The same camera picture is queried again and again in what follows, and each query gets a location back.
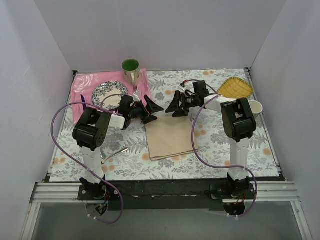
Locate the green inside ceramic mug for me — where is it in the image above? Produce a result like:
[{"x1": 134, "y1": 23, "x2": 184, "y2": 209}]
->
[{"x1": 121, "y1": 59, "x2": 142, "y2": 86}]

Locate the grey white mug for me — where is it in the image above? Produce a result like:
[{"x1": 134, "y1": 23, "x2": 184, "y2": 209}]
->
[{"x1": 248, "y1": 100, "x2": 263, "y2": 119}]

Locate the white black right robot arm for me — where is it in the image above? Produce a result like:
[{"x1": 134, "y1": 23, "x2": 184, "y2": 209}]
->
[{"x1": 165, "y1": 79, "x2": 257, "y2": 199}]

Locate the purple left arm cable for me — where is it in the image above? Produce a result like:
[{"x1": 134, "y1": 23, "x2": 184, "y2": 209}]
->
[{"x1": 50, "y1": 94, "x2": 124, "y2": 225}]

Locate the floral ceramic plate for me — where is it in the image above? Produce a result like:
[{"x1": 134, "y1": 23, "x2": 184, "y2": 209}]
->
[{"x1": 92, "y1": 81, "x2": 129, "y2": 110}]

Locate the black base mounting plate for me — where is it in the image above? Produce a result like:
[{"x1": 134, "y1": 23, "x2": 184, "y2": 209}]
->
[{"x1": 77, "y1": 178, "x2": 256, "y2": 211}]

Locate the yellow woven bamboo tray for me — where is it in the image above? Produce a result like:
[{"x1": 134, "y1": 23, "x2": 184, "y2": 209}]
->
[{"x1": 217, "y1": 76, "x2": 254, "y2": 99}]

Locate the iridescent spoon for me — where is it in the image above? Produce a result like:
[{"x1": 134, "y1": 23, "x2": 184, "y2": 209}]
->
[{"x1": 100, "y1": 149, "x2": 107, "y2": 160}]

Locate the purple knife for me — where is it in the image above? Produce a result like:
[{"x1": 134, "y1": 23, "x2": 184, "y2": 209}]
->
[{"x1": 80, "y1": 94, "x2": 86, "y2": 103}]

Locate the aluminium frame rail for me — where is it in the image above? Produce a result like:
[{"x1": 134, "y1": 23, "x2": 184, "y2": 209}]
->
[{"x1": 21, "y1": 179, "x2": 313, "y2": 240}]

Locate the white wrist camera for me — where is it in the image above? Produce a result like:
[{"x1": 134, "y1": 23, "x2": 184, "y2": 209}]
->
[
  {"x1": 132, "y1": 90, "x2": 141, "y2": 102},
  {"x1": 179, "y1": 81, "x2": 187, "y2": 93}
]

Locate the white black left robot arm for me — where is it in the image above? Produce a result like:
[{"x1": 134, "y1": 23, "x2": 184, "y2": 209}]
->
[{"x1": 72, "y1": 95, "x2": 164, "y2": 200}]

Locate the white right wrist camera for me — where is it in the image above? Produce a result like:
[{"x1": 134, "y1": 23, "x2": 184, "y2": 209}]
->
[{"x1": 179, "y1": 81, "x2": 187, "y2": 93}]

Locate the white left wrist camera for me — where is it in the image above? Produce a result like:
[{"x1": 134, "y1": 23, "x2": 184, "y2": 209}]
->
[{"x1": 132, "y1": 90, "x2": 141, "y2": 102}]

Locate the beige cloth napkin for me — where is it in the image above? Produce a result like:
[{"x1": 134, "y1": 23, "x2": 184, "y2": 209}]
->
[{"x1": 145, "y1": 114, "x2": 198, "y2": 161}]

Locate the silver fork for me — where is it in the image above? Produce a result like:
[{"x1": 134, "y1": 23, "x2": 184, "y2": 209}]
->
[{"x1": 101, "y1": 147, "x2": 129, "y2": 165}]

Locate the pink cloth placemat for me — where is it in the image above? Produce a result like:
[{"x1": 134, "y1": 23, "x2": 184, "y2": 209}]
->
[{"x1": 71, "y1": 68, "x2": 152, "y2": 124}]

